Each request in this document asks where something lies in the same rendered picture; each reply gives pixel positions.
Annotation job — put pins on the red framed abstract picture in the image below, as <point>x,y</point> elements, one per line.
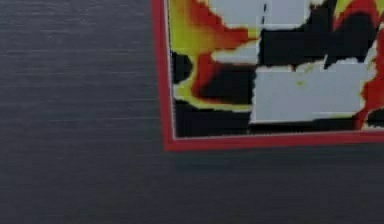
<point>273,83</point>

